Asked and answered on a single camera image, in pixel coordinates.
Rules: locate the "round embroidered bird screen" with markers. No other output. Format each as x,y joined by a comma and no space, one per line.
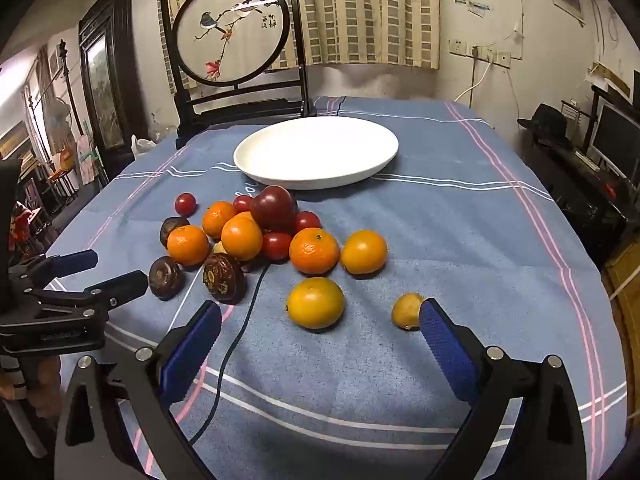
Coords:
232,30

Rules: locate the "person's left hand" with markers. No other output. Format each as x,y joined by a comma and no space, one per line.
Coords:
47,380

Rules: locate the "dark wooden framed painting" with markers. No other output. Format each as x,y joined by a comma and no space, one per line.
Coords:
107,90

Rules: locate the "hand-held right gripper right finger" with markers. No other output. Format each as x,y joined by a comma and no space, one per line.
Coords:
447,355

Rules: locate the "white plastic bag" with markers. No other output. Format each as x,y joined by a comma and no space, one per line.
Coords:
142,144

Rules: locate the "checked beige curtain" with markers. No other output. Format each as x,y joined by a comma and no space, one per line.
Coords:
370,15

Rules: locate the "computer monitor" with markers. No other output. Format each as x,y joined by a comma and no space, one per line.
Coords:
617,142

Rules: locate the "dark brown passion fruit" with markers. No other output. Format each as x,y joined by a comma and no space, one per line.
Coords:
171,226
223,277
164,277

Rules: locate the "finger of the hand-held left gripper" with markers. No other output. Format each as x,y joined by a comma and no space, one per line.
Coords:
122,284
70,262

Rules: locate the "white remote control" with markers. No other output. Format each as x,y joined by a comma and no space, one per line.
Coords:
586,160

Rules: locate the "speckled orange mandarin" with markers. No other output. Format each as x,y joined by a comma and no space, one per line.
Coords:
314,251

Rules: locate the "white round plate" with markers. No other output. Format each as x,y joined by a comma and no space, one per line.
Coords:
316,152

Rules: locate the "black hat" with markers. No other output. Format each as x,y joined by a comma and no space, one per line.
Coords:
547,122

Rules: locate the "black low cabinet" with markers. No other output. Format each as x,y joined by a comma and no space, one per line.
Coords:
575,195

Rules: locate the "white wall socket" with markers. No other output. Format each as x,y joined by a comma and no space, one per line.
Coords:
457,46
481,54
503,59

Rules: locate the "small orange mandarin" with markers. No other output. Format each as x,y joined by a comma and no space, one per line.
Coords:
217,219
187,245

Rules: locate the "dark red plum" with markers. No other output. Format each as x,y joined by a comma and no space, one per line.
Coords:
273,207

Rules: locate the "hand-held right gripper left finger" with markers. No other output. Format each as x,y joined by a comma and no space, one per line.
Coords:
192,352

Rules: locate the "small yellow-green lemon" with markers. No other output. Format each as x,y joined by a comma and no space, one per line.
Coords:
406,311

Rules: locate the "yellow-green citrus fruit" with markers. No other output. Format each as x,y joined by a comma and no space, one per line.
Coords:
218,248
315,303

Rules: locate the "small red cherry tomato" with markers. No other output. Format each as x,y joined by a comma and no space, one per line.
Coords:
242,203
185,203
307,222
276,246

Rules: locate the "round orange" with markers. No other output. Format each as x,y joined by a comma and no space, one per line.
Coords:
364,252
242,238

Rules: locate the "blue striped tablecloth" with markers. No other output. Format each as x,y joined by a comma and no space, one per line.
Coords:
450,240

